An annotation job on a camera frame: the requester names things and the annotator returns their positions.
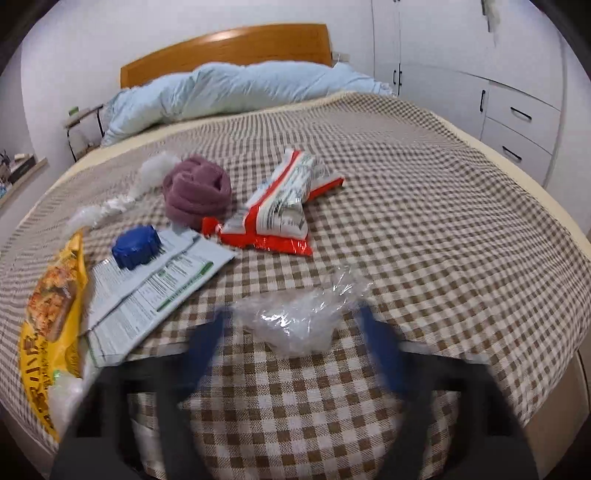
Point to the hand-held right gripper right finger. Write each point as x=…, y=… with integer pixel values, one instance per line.
x=383, y=350

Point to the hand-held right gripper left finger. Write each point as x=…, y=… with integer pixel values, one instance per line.
x=207, y=341

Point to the clear plastic bag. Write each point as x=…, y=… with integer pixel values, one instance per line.
x=300, y=323

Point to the blue plastic lid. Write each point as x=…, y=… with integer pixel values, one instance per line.
x=136, y=247

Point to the red white snack packet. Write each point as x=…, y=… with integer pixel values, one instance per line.
x=277, y=207

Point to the purple sock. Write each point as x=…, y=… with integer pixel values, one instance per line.
x=196, y=189

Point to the yellow snack bag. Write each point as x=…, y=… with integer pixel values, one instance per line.
x=51, y=314

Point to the white plastic bag strip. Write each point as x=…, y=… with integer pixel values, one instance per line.
x=87, y=214

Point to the white printed paper sheet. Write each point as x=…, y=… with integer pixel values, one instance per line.
x=152, y=290

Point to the black metal bedside table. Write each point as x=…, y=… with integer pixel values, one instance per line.
x=83, y=134

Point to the cluttered window sill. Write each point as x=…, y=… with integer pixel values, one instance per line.
x=23, y=177

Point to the light blue duvet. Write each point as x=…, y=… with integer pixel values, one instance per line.
x=240, y=92

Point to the wooden headboard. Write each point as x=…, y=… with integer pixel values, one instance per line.
x=221, y=50

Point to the white wardrobe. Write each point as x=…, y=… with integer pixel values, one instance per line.
x=438, y=46

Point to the grey hanging cloth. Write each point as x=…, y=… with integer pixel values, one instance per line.
x=491, y=14

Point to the white wall socket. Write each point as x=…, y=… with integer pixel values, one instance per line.
x=341, y=57

